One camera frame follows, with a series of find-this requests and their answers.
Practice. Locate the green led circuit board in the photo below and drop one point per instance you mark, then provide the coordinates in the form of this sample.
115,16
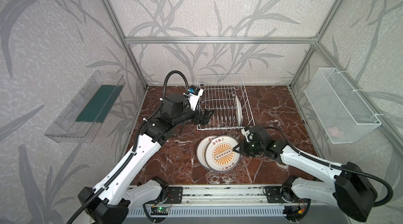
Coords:
160,210

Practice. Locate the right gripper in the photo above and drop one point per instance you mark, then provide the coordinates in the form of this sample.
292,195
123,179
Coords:
249,147

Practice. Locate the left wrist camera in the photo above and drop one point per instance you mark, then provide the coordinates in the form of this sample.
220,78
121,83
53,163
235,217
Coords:
193,95

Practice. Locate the white wire dish rack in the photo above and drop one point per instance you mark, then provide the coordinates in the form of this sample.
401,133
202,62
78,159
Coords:
219,94

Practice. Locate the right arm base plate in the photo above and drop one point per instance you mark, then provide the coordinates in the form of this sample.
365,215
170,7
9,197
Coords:
277,194

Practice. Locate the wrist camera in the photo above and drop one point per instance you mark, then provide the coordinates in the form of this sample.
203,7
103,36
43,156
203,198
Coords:
246,132
193,95

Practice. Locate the clear plastic wall bin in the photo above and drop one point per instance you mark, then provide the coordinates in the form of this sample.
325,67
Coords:
65,129

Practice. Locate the green mat in bin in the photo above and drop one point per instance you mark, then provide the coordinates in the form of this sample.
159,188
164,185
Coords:
100,104

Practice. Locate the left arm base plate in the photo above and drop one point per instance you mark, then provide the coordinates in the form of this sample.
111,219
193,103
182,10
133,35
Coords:
168,195

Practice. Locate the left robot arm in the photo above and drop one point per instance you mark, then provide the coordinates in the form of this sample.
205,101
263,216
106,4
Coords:
151,136

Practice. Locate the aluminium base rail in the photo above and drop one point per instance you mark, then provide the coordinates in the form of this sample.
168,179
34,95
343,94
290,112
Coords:
246,194

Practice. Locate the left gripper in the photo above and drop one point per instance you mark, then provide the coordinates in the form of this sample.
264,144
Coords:
201,116

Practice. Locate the white round plate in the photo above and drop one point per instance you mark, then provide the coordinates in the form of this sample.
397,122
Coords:
201,148
220,155
239,115

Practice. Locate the white mesh wall basket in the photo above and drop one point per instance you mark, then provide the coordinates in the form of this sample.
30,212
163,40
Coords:
342,111

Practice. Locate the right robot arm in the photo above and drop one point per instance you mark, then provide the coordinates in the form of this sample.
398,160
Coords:
342,186

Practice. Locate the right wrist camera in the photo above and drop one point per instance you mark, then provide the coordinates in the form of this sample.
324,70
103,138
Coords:
246,132

